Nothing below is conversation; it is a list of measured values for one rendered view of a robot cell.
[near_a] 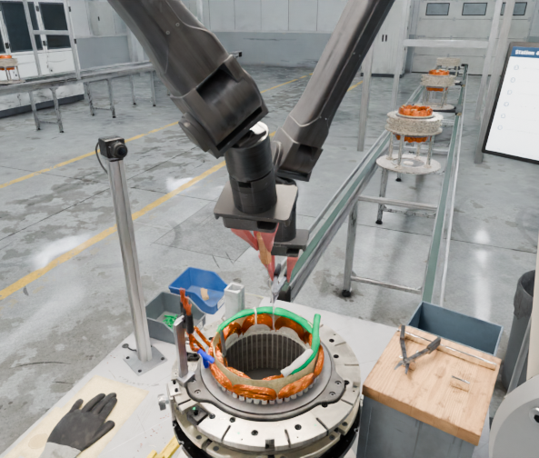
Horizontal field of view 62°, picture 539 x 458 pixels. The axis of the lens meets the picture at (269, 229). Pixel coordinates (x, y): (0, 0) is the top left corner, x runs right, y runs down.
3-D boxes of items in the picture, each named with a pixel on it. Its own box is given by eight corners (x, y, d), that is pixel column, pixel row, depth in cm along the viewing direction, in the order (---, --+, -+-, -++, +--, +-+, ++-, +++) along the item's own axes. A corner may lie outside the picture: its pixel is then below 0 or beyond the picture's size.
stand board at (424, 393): (398, 333, 93) (400, 323, 92) (498, 368, 83) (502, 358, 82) (361, 394, 78) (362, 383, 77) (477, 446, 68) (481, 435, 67)
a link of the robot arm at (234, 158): (236, 146, 48) (277, 124, 50) (203, 122, 52) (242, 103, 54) (246, 194, 53) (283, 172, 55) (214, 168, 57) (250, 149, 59)
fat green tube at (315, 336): (314, 320, 80) (314, 312, 79) (335, 326, 79) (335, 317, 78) (278, 373, 69) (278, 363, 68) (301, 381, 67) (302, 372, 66)
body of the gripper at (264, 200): (229, 190, 64) (219, 147, 59) (299, 195, 61) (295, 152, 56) (214, 222, 60) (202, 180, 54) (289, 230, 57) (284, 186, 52)
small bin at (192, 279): (232, 293, 152) (231, 274, 149) (214, 316, 141) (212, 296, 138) (190, 284, 158) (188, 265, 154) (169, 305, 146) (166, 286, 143)
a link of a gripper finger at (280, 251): (267, 270, 92) (266, 228, 88) (302, 273, 91) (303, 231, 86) (260, 288, 86) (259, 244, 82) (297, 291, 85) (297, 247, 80)
